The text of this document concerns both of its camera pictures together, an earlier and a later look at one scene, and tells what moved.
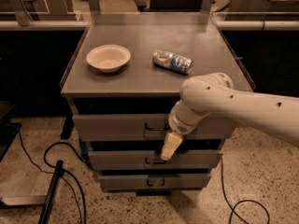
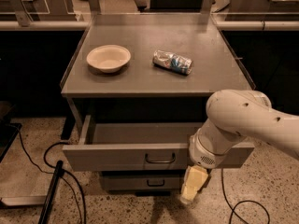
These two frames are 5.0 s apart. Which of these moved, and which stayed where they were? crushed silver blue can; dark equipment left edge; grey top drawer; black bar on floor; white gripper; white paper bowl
Moved: grey top drawer; white gripper
Stayed: crushed silver blue can; dark equipment left edge; black bar on floor; white paper bowl
